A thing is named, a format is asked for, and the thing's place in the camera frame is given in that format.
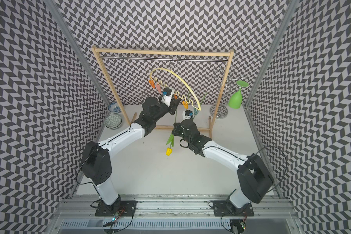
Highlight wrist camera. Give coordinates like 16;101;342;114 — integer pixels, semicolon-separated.
160;87;174;107
182;110;194;121

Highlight blue patterned small bowl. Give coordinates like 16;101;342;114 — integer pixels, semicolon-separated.
108;101;121;114

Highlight pink clothes peg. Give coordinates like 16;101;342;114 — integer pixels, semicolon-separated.
156;83;163;95

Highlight yellow orange clothes peg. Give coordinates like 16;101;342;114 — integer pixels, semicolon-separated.
182;101;188;110

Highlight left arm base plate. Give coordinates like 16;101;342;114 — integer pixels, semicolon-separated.
95;200;137;217

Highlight metal rack rail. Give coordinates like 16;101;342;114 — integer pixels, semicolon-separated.
100;56;228;63

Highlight dark orange clothes peg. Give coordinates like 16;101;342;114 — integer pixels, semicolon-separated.
148;80;156;89

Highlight green plastic wine glass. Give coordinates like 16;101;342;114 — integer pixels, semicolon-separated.
228;81;249;109

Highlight green patterned bowl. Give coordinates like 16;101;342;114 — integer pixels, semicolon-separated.
104;114;122;130

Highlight right aluminium corner profile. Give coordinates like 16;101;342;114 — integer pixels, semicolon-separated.
244;0;300;109

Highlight wooden clothes rack frame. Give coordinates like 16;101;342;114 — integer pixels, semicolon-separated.
91;46;234;138

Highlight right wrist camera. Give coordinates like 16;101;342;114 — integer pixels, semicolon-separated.
182;110;194;121

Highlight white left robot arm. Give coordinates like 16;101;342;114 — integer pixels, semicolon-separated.
79;97;181;206

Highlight aluminium corner profile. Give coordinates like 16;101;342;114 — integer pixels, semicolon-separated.
244;0;300;109
43;0;110;106

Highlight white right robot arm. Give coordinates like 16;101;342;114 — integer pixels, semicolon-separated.
172;119;275;215

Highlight metal wire glass stand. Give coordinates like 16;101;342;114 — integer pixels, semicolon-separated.
210;66;247;119

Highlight yellow tulip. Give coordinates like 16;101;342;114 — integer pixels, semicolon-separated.
166;108;178;156

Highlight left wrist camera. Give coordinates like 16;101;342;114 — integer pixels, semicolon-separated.
160;87;174;107

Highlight left aluminium corner profile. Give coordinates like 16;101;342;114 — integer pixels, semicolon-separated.
43;0;110;106

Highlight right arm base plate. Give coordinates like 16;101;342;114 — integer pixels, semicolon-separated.
208;200;254;217

